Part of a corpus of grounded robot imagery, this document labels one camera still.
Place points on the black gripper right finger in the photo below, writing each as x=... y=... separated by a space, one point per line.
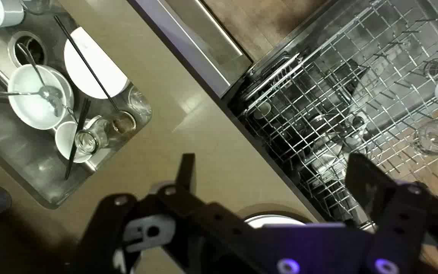
x=406 y=229

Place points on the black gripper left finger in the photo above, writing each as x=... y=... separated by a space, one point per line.
x=178 y=229

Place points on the clear drinking glass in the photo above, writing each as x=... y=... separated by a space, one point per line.
x=90 y=137
x=138 y=104
x=123 y=122
x=436 y=136

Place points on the black chopstick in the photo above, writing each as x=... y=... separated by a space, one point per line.
x=76 y=139
x=88 y=64

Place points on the small white bowl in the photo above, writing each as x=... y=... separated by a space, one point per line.
x=62 y=145

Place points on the stainless steel sink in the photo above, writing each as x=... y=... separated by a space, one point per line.
x=15 y=150

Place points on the white ceramic bowl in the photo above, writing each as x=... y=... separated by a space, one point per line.
x=29 y=108

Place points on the metal spoon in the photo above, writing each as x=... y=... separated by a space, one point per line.
x=6 y=93

